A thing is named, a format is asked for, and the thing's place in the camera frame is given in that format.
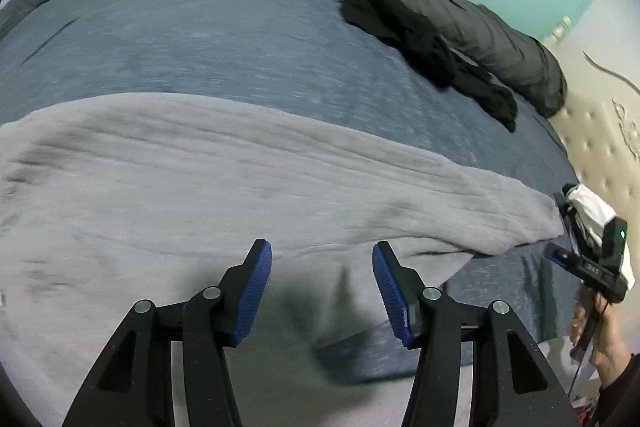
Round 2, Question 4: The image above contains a grey quilted sweatshirt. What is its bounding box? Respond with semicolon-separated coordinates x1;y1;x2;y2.
1;93;562;426

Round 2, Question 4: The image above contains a black garment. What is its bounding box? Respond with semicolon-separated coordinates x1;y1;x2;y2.
341;0;518;132

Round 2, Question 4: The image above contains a cream tufted headboard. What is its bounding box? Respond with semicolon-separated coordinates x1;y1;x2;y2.
541;16;640;258

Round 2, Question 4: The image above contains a blue patterned bed sheet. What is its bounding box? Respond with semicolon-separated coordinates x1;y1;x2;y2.
0;0;586;383

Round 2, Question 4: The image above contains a person right hand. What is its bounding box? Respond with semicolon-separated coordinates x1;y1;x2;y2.
590;293;632;388

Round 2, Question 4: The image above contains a white folded garment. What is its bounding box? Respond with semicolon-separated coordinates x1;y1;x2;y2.
564;183;636;291

